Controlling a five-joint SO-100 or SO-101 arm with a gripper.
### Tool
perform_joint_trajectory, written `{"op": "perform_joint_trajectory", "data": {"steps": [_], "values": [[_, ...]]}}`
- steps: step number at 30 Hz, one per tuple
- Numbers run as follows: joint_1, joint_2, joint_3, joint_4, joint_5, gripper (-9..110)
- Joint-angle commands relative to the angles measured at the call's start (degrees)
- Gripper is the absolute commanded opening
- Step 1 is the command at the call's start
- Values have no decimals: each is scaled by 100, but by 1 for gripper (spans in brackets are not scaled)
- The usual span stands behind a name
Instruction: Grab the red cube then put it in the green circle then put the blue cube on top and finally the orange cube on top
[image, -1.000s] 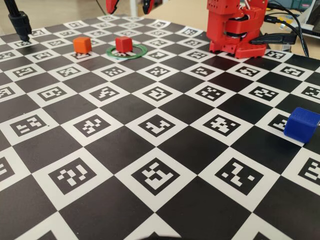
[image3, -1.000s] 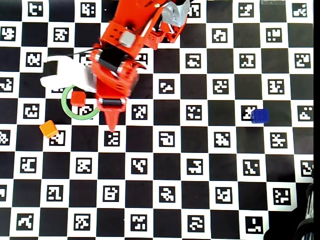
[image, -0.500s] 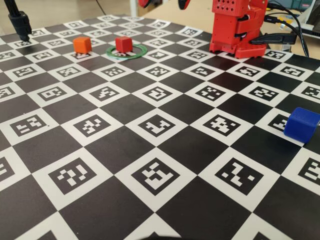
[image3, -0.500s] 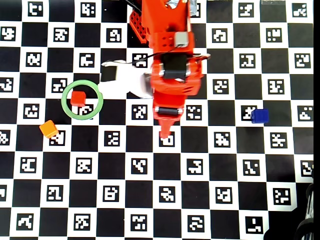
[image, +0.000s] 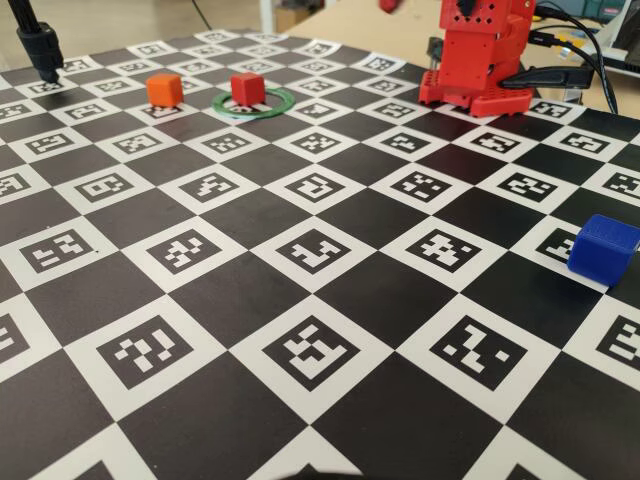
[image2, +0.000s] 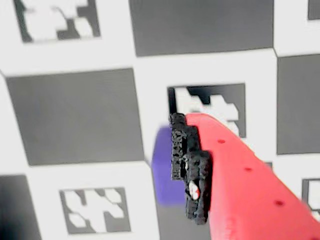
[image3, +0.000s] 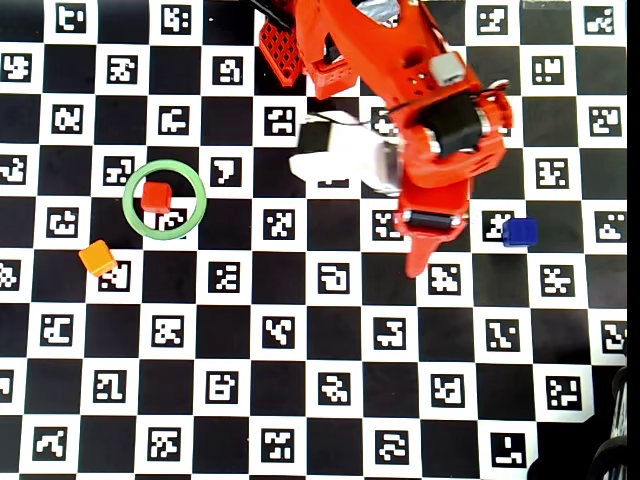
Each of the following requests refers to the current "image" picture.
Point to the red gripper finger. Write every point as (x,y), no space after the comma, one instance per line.
(392,5)

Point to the black white marker mat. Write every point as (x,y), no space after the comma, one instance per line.
(320,280)

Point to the black tripod leg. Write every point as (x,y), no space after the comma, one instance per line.
(42,47)

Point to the green box with red label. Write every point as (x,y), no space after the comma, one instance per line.
(602,9)

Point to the black usb plug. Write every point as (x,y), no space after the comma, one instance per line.
(542,40)

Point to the black blurred camera mount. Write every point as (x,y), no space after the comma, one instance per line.
(320,474)

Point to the white post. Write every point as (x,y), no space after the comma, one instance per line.
(267,15)

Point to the blue cube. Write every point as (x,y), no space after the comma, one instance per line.
(600,250)

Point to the black table clamp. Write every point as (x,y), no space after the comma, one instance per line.
(435,52)

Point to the red cube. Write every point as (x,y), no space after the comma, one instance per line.
(247,90)

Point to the white laptop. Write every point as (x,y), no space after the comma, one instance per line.
(625,55)

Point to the black power plug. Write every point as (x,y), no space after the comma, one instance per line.
(550,78)

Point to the orange cube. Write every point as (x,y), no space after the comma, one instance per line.
(164,90)

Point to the cardboard box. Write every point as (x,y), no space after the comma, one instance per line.
(295,17)

